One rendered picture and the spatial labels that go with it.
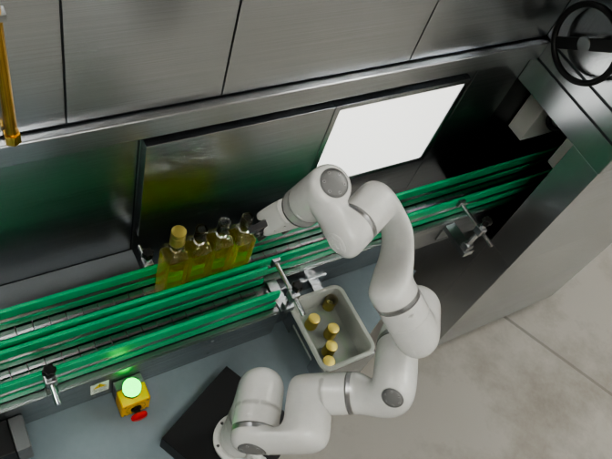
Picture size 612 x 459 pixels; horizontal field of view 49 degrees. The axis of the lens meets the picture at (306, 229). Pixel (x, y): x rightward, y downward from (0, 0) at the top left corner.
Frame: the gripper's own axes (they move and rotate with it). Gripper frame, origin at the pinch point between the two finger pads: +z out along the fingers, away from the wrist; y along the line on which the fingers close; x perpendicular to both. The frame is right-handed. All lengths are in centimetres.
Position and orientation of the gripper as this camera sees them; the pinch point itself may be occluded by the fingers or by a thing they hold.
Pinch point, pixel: (272, 228)
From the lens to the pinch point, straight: 132.7
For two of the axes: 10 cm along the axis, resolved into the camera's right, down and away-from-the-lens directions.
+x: 3.4, 9.3, -1.2
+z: -3.8, 2.5, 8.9
